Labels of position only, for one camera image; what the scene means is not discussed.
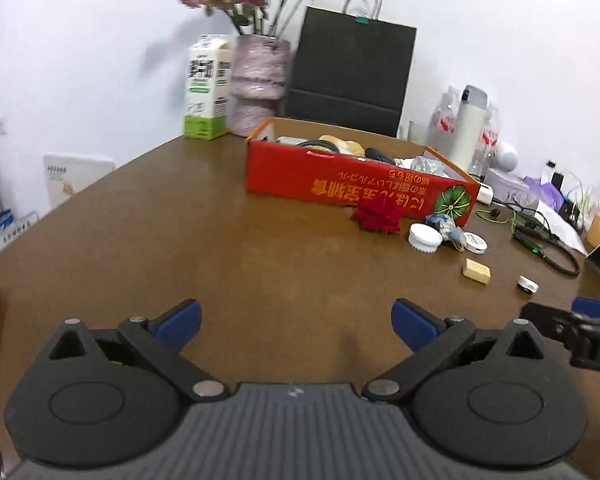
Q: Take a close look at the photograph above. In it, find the white earbud case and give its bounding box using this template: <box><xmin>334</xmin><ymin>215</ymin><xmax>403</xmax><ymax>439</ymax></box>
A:
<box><xmin>517</xmin><ymin>275</ymin><xmax>539</xmax><ymax>295</ymax></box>

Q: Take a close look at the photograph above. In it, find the small yellow eraser block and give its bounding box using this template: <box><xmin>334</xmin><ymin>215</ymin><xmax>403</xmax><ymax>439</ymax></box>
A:
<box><xmin>462</xmin><ymin>258</ymin><xmax>491</xmax><ymax>285</ymax></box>

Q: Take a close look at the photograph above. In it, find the white round brush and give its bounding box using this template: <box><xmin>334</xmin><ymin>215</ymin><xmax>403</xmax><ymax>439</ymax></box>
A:
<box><xmin>407</xmin><ymin>223</ymin><xmax>443</xmax><ymax>254</ymax></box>

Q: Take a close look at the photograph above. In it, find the blue white snack packet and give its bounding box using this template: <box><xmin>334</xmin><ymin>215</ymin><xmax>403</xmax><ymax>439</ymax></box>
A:
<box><xmin>425</xmin><ymin>214</ymin><xmax>466</xmax><ymax>252</ymax></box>

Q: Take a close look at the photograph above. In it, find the red knitted cloth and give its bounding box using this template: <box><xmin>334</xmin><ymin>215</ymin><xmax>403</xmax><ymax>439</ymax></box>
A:
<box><xmin>351</xmin><ymin>196</ymin><xmax>403</xmax><ymax>234</ymax></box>

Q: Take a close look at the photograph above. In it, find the clear crinkled plastic bag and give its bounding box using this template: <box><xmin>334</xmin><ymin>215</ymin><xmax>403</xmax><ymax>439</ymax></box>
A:
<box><xmin>394</xmin><ymin>155</ymin><xmax>449</xmax><ymax>178</ymax></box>

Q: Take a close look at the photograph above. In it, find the yellow white plush hamster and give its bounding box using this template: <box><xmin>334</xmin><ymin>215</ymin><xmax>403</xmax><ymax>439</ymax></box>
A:
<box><xmin>318</xmin><ymin>136</ymin><xmax>365</xmax><ymax>157</ymax></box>

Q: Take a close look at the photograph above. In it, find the round white tin lid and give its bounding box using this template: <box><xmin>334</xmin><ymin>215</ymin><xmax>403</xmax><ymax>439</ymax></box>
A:
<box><xmin>463</xmin><ymin>232</ymin><xmax>489</xmax><ymax>255</ymax></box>

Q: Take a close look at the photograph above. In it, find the navy blue zip pouch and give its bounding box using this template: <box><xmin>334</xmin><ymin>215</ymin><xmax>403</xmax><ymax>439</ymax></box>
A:
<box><xmin>365</xmin><ymin>148</ymin><xmax>396</xmax><ymax>166</ymax></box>

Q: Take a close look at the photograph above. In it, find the purple plastic bag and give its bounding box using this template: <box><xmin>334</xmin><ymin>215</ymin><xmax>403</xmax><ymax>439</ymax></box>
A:
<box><xmin>524</xmin><ymin>177</ymin><xmax>565</xmax><ymax>212</ymax></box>

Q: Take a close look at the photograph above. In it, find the lavender tissue box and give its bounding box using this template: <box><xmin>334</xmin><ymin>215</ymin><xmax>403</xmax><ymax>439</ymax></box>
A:
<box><xmin>483</xmin><ymin>168</ymin><xmax>533</xmax><ymax>206</ymax></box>

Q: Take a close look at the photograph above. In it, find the white round speaker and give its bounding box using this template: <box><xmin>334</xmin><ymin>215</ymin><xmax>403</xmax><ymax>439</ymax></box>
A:
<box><xmin>491</xmin><ymin>141</ymin><xmax>519</xmax><ymax>172</ymax></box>

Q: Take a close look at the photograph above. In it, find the right clear water bottle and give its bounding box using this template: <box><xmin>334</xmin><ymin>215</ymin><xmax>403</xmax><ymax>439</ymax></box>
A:
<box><xmin>468</xmin><ymin>104</ymin><xmax>501</xmax><ymax>181</ymax></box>

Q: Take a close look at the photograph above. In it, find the clear water bottle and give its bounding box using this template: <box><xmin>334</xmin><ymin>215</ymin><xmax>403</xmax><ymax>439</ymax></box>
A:
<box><xmin>426</xmin><ymin>86</ymin><xmax>460</xmax><ymax>155</ymax></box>
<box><xmin>468</xmin><ymin>104</ymin><xmax>501</xmax><ymax>181</ymax></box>

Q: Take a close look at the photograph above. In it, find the white box on floor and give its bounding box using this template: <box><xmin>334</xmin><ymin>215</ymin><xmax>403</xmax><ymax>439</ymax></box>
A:
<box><xmin>43</xmin><ymin>153</ymin><xmax>116</xmax><ymax>209</ymax></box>

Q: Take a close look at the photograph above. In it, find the red cardboard box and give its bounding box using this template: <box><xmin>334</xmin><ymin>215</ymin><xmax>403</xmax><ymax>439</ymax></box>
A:
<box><xmin>245</xmin><ymin>117</ymin><xmax>480</xmax><ymax>226</ymax></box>

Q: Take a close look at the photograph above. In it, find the left clear water bottle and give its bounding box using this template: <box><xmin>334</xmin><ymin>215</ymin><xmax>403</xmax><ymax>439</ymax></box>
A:
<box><xmin>426</xmin><ymin>86</ymin><xmax>460</xmax><ymax>155</ymax></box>

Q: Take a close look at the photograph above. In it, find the clear drinking glass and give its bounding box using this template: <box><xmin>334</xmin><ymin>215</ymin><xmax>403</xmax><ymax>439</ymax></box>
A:
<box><xmin>406</xmin><ymin>120</ymin><xmax>428</xmax><ymax>145</ymax></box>

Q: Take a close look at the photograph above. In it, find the white thermos bottle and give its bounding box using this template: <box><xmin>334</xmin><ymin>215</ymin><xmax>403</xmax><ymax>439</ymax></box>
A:
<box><xmin>449</xmin><ymin>84</ymin><xmax>489</xmax><ymax>171</ymax></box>

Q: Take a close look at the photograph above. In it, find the white green milk carton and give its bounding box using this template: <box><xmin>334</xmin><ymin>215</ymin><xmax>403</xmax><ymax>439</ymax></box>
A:
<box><xmin>183</xmin><ymin>35</ymin><xmax>234</xmax><ymax>141</ymax></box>

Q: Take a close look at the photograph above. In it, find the black paper shopping bag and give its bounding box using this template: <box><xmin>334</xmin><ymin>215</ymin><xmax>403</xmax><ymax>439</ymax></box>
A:
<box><xmin>284</xmin><ymin>0</ymin><xmax>417</xmax><ymax>138</ymax></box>

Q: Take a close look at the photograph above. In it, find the purple marbled vase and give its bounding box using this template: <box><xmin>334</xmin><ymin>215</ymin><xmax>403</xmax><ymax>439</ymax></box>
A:
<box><xmin>228</xmin><ymin>35</ymin><xmax>290</xmax><ymax>138</ymax></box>

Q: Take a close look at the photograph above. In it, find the black green neckband cable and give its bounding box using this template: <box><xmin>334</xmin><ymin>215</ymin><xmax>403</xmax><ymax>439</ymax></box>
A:
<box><xmin>476</xmin><ymin>199</ymin><xmax>582</xmax><ymax>278</ymax></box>

